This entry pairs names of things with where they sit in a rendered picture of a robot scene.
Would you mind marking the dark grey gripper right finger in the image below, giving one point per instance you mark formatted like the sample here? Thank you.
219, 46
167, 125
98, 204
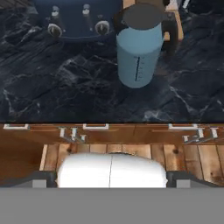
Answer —
182, 177

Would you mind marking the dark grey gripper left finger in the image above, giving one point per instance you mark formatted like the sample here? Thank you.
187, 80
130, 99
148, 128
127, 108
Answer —
40, 178

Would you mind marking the wooden drawer front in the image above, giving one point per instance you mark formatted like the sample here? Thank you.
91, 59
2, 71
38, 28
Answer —
110, 134
163, 134
35, 133

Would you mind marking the white rounded object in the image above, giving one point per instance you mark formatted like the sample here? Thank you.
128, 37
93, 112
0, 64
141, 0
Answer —
110, 170

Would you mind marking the pale blue jug, dark lid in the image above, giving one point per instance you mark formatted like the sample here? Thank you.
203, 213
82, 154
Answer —
139, 55

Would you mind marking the light wooden block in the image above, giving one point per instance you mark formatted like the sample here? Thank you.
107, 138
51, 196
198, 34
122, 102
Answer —
178, 26

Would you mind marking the dark blue toaster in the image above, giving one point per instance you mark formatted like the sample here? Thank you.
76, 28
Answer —
77, 17

